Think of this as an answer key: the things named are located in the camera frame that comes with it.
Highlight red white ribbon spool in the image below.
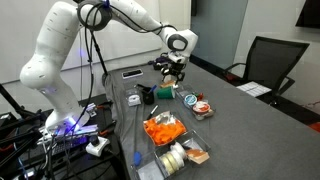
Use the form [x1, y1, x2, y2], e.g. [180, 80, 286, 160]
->
[193, 101, 211, 114]

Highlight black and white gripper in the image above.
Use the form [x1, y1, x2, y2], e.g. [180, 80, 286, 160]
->
[161, 51, 186, 85]

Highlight orange bag of tissue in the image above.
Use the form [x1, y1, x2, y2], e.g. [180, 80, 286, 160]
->
[143, 111, 186, 146]

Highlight clear case with white disc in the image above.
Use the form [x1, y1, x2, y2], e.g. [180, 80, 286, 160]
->
[126, 88, 141, 107]

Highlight cream ribbon spool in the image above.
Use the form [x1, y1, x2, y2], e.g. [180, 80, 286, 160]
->
[160, 153, 179, 175]

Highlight teal ribbon spool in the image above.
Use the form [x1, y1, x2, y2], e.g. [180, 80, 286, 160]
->
[184, 94, 197, 106]

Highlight clear tray with spools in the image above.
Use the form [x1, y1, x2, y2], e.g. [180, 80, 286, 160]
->
[131, 130, 210, 180]

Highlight black office chair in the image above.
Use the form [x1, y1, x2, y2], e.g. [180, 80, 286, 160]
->
[223, 36, 309, 105]

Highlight white papers on chair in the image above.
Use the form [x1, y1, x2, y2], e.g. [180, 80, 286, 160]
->
[238, 82, 271, 97]

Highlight black pen holder cup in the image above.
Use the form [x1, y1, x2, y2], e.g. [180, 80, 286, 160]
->
[142, 87, 154, 105]

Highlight purple folded umbrella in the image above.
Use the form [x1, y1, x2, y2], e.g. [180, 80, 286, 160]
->
[147, 56, 169, 65]

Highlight clear plastic tray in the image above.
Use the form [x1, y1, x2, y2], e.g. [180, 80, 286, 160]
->
[175, 85, 215, 121]

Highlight white emergency stop button box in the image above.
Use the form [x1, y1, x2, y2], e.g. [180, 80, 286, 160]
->
[86, 135, 110, 157]

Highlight brown white eraser block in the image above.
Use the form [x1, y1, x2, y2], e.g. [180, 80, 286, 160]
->
[160, 80, 179, 89]

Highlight wall mounted black television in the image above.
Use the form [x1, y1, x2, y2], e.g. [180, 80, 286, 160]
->
[296, 0, 320, 29]

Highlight grey table cloth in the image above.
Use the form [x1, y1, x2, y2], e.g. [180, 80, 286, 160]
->
[105, 63, 320, 180]

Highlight blue pen in holder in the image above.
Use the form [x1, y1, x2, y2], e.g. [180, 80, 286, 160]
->
[148, 85, 157, 93]

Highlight red gift bow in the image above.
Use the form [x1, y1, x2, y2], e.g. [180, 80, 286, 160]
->
[197, 93, 204, 100]

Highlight green plastic cup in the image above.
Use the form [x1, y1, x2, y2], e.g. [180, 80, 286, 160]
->
[157, 87, 175, 99]

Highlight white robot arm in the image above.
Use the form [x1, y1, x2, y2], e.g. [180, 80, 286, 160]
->
[20, 0, 198, 131]

